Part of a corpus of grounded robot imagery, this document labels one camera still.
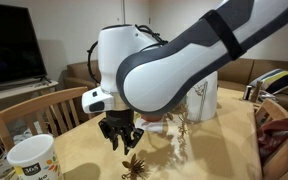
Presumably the wooden slat-back chair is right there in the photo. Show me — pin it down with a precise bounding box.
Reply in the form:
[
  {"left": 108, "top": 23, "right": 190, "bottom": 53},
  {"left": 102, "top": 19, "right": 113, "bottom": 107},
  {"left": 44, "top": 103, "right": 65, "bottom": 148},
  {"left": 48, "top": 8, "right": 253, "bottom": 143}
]
[{"left": 0, "top": 86, "right": 97, "bottom": 153}]

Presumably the brown sofa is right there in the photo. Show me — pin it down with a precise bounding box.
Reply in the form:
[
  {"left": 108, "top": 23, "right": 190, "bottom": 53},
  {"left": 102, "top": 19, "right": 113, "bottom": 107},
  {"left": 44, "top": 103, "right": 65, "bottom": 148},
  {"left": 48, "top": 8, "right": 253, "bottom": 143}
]
[{"left": 63, "top": 58, "right": 288, "bottom": 114}]

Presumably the white television stand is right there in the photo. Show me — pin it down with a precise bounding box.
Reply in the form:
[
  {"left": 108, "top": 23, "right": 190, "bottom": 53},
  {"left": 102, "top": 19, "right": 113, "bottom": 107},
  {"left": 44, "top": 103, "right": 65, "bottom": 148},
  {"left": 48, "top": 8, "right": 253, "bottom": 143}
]
[{"left": 0, "top": 79, "right": 59, "bottom": 104}]

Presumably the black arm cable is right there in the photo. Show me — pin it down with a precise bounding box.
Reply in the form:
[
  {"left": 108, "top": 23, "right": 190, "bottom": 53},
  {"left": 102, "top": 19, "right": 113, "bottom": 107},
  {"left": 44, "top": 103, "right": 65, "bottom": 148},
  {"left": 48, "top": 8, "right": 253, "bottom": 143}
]
[{"left": 87, "top": 24, "right": 169, "bottom": 85}]

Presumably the tall white printed canister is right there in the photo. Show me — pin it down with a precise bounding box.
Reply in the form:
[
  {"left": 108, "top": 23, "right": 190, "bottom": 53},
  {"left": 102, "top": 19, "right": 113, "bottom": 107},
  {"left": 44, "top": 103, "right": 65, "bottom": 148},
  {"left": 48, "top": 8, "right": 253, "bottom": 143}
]
[{"left": 6, "top": 133, "right": 65, "bottom": 180}]

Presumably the striped cushion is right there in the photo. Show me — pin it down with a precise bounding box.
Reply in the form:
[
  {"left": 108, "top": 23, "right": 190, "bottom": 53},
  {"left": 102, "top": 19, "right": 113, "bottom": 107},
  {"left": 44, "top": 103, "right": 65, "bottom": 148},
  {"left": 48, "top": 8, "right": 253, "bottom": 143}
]
[{"left": 248, "top": 68, "right": 288, "bottom": 96}]

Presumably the black flat screen television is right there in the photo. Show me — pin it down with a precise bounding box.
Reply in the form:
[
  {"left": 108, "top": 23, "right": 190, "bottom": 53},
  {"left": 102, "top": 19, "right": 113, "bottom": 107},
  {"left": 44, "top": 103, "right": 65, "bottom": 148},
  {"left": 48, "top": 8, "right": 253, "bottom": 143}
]
[{"left": 0, "top": 2, "right": 48, "bottom": 87}]

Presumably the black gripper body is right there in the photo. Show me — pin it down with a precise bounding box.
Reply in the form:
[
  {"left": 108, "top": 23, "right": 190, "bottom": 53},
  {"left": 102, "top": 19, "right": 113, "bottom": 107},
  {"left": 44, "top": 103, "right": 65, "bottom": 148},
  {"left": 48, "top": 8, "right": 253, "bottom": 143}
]
[{"left": 98, "top": 109, "right": 142, "bottom": 138}]

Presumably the white paper towel roll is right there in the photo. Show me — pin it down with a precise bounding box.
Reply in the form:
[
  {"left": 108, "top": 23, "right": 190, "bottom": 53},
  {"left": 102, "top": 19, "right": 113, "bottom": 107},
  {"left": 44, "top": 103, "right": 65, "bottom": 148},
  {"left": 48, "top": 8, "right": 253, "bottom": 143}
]
[{"left": 185, "top": 70, "right": 219, "bottom": 122}]

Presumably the red patterned cloth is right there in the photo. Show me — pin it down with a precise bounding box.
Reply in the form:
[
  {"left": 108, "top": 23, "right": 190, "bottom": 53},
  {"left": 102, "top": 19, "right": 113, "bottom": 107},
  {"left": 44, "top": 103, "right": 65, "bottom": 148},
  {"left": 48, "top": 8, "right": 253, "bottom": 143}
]
[{"left": 257, "top": 118, "right": 288, "bottom": 158}]

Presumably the white napkin under plant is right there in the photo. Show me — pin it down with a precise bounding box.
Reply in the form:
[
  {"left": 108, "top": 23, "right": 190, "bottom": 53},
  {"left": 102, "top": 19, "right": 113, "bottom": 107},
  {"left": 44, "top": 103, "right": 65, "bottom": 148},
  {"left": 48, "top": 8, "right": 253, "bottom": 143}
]
[{"left": 134, "top": 118, "right": 168, "bottom": 133}]

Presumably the brown star-shaped ornament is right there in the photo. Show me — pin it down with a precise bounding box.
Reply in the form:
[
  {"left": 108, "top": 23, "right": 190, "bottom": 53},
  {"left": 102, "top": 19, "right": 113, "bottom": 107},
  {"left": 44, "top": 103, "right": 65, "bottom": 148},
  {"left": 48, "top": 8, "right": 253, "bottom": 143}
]
[{"left": 121, "top": 153, "right": 152, "bottom": 180}]

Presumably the potted green trailing plant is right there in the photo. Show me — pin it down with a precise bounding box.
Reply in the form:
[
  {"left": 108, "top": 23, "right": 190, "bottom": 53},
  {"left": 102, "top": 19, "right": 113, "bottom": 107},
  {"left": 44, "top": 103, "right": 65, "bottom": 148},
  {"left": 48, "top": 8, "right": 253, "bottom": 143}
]
[{"left": 139, "top": 102, "right": 193, "bottom": 161}]

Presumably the silver shaker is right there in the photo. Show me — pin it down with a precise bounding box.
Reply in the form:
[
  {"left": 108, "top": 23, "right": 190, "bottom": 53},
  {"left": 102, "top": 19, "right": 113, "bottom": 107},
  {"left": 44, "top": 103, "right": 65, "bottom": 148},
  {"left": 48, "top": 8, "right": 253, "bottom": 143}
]
[{"left": 242, "top": 84, "right": 254, "bottom": 101}]

